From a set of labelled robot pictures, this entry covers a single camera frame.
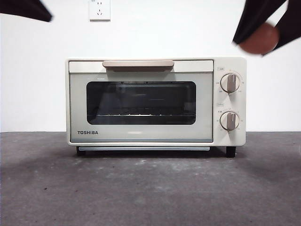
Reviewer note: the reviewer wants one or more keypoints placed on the cream glass oven door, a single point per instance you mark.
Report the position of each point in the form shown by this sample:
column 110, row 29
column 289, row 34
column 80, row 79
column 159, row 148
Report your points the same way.
column 77, row 106

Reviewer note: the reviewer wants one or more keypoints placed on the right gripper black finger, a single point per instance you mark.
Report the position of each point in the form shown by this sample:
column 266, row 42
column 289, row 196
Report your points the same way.
column 290, row 28
column 256, row 16

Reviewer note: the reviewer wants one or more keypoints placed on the brown egg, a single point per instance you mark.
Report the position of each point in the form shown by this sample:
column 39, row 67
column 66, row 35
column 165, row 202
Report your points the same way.
column 261, row 40

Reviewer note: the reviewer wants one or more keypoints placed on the white wall socket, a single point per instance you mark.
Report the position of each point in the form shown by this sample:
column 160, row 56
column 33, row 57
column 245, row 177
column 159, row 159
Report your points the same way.
column 100, row 11

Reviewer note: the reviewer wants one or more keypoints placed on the cream Toshiba toaster oven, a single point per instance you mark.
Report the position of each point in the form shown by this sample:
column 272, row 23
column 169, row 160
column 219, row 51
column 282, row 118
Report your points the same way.
column 235, row 63

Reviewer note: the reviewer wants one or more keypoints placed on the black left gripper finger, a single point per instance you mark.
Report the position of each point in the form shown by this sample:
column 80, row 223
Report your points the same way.
column 23, row 8

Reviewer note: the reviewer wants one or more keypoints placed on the black oven foot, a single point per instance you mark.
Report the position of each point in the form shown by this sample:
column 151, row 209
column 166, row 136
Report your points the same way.
column 80, row 151
column 231, row 151

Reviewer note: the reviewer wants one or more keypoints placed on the cream round oven knob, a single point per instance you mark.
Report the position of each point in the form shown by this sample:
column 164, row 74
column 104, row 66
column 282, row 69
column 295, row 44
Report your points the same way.
column 231, row 83
column 230, row 120

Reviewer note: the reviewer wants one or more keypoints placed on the silver oven crumb tray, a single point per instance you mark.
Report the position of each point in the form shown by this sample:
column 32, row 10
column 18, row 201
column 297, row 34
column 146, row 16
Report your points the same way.
column 141, row 148

